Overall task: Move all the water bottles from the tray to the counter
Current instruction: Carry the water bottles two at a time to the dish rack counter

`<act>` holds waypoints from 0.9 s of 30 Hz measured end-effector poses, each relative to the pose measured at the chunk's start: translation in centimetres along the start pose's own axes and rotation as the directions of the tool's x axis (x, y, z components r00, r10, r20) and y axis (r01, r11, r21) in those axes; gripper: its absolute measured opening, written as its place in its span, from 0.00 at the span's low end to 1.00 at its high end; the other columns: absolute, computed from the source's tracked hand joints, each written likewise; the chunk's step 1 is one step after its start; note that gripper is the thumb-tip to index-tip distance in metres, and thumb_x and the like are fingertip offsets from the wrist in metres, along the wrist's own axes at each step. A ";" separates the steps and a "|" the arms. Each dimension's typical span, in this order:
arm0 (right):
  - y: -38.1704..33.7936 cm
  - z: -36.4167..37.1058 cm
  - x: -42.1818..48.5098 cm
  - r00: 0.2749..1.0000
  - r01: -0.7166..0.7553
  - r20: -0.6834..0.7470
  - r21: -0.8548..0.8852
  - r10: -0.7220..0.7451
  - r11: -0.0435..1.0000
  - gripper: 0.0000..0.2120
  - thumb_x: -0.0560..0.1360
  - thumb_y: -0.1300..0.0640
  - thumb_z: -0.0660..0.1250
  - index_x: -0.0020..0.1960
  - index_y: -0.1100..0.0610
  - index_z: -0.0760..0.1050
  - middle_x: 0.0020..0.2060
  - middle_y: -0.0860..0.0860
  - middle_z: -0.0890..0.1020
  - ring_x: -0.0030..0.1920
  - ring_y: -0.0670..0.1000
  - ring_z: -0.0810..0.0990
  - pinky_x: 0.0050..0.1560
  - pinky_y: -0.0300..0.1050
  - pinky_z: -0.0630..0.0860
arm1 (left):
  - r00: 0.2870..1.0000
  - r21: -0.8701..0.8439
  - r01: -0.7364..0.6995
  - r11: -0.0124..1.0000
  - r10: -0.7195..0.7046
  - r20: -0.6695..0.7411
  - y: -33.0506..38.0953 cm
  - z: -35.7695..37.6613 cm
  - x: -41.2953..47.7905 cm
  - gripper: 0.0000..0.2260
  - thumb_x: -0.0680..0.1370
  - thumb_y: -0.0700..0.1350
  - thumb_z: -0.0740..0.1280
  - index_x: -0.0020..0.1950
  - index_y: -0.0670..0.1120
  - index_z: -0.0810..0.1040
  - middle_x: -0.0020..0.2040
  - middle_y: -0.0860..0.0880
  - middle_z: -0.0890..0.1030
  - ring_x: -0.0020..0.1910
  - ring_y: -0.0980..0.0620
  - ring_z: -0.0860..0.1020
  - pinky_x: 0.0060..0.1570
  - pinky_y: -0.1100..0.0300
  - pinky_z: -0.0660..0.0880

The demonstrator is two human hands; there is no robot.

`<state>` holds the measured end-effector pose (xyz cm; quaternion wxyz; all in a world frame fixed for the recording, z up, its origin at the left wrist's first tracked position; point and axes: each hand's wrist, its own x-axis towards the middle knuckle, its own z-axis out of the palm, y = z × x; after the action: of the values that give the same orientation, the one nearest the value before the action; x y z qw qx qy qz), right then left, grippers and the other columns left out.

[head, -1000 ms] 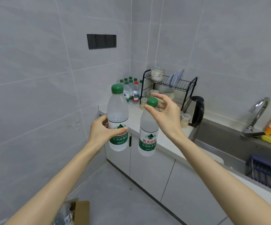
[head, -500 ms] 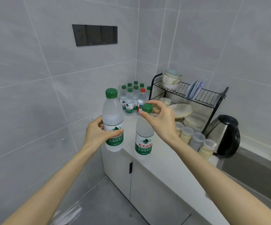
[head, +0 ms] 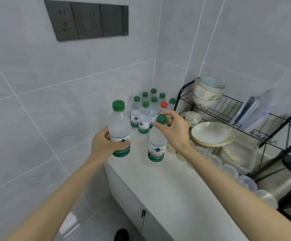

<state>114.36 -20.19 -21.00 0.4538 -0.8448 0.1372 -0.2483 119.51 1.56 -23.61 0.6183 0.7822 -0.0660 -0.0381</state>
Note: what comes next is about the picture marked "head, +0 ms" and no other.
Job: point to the person's right hand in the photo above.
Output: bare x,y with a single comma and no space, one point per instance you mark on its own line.
178,135

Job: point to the person's left hand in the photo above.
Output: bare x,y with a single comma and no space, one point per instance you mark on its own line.
102,148

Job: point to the clear green-capped water bottle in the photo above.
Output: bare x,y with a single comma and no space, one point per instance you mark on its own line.
119,122
156,148

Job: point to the cluster of green-capped water bottles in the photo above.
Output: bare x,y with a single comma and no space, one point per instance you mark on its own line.
144,117

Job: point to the person's left forearm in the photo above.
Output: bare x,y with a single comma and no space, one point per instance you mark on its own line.
55,203

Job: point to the person's black shoe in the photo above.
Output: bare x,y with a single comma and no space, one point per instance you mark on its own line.
121,235

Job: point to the white cup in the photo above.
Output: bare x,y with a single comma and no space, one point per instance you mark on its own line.
193,117

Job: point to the white leaf print plate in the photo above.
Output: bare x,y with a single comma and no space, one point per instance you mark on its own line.
210,133

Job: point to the white red-rimmed bowl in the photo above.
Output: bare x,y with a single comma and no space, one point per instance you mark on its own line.
205,102

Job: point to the yellow-rimmed plate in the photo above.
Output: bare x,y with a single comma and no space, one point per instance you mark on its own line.
225,144

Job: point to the white leaf print bowl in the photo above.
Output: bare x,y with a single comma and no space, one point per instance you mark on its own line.
203,92

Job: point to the row of clear grain jars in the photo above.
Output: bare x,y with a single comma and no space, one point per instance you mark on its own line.
229,170

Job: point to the blue floral bowl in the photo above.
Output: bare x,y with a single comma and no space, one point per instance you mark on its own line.
210,81

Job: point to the clear plastic box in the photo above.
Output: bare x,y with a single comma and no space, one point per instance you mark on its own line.
241,153

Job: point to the grey plastic lid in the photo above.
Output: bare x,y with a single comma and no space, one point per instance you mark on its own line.
246,110

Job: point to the clear plastic container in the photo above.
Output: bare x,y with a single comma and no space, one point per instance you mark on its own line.
263,105

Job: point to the dark grey wall socket panel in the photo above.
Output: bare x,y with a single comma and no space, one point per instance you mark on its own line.
85,20

